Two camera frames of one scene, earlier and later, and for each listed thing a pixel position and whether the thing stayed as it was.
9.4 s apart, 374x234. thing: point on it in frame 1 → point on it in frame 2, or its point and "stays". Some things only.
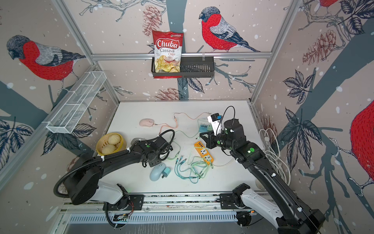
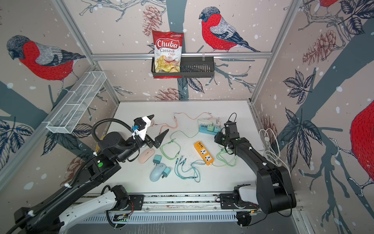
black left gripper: (156, 163) → (158, 140)
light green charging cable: (201, 166) → (176, 142)
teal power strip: (203, 128) stays
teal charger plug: (166, 172) stays
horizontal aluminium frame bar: (184, 55) stays
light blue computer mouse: (156, 172) stays
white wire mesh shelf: (66, 118) stays
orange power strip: (204, 152) stays
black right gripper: (210, 140) → (217, 137)
